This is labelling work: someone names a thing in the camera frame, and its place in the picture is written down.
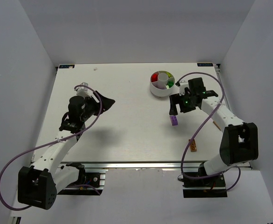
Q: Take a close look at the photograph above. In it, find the purple curved lego brick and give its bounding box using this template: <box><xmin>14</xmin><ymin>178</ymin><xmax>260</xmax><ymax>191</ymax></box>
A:
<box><xmin>170</xmin><ymin>115</ymin><xmax>178</xmax><ymax>126</ymax></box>

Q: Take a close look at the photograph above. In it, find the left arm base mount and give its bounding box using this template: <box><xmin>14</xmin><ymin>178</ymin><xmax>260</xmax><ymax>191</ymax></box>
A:
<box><xmin>54</xmin><ymin>162</ymin><xmax>105</xmax><ymax>196</ymax></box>

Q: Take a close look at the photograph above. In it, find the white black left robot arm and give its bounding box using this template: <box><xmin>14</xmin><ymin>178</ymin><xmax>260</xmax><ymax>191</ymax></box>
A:
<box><xmin>17</xmin><ymin>91</ymin><xmax>115</xmax><ymax>210</ymax></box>

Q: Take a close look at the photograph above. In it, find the long red lego brick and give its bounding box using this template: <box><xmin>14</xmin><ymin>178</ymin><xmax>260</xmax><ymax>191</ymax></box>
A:
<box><xmin>150</xmin><ymin>73</ymin><xmax>159</xmax><ymax>83</ymax></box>

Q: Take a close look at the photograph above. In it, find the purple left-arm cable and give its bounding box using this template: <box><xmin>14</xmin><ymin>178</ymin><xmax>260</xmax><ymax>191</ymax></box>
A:
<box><xmin>0</xmin><ymin>85</ymin><xmax>103</xmax><ymax>211</ymax></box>

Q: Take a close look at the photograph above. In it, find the small green lego brick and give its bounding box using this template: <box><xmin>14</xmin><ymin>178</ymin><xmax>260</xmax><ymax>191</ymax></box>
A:
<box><xmin>166</xmin><ymin>81</ymin><xmax>174</xmax><ymax>89</ymax></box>

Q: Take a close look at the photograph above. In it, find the orange lego plate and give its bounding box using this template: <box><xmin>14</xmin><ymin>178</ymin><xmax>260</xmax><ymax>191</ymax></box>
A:
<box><xmin>213</xmin><ymin>121</ymin><xmax>221</xmax><ymax>131</ymax></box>
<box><xmin>189</xmin><ymin>139</ymin><xmax>197</xmax><ymax>152</ymax></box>

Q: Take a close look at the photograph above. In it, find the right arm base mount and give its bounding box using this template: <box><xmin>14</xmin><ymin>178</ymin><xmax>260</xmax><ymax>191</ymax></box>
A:
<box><xmin>177</xmin><ymin>174</ymin><xmax>227</xmax><ymax>198</ymax></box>

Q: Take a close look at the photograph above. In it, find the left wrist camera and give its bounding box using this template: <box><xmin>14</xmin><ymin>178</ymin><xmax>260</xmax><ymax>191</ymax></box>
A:
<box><xmin>76</xmin><ymin>82</ymin><xmax>91</xmax><ymax>98</ymax></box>

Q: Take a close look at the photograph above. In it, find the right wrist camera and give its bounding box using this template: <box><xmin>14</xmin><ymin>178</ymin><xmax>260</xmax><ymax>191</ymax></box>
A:
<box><xmin>176</xmin><ymin>80</ymin><xmax>189</xmax><ymax>96</ymax></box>

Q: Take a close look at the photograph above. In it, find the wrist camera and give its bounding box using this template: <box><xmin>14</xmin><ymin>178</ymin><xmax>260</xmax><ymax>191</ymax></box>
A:
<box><xmin>176</xmin><ymin>80</ymin><xmax>189</xmax><ymax>96</ymax></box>
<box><xmin>76</xmin><ymin>82</ymin><xmax>91</xmax><ymax>98</ymax></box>

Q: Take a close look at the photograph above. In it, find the orange flat lego plate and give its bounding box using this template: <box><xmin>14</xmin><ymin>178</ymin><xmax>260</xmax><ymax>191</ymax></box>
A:
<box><xmin>189</xmin><ymin>139</ymin><xmax>197</xmax><ymax>152</ymax></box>

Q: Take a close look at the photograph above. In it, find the white round divided container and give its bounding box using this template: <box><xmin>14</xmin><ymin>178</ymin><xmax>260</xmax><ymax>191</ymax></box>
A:
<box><xmin>150</xmin><ymin>71</ymin><xmax>175</xmax><ymax>98</ymax></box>

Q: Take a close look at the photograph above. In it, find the blue label sticker left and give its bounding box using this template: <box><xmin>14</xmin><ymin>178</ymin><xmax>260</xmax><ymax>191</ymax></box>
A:
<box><xmin>58</xmin><ymin>64</ymin><xmax>75</xmax><ymax>69</ymax></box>

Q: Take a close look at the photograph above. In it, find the blue label sticker right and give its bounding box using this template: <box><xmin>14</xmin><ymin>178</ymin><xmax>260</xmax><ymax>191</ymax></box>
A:
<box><xmin>197</xmin><ymin>63</ymin><xmax>213</xmax><ymax>67</ymax></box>

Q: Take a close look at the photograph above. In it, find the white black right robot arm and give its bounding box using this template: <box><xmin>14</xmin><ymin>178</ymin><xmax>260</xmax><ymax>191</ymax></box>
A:
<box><xmin>169</xmin><ymin>77</ymin><xmax>259</xmax><ymax>180</ymax></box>

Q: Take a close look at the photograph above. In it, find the blue label sticker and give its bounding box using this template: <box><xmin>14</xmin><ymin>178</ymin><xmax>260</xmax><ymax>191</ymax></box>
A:
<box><xmin>197</xmin><ymin>63</ymin><xmax>213</xmax><ymax>67</ymax></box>
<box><xmin>58</xmin><ymin>64</ymin><xmax>75</xmax><ymax>69</ymax></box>

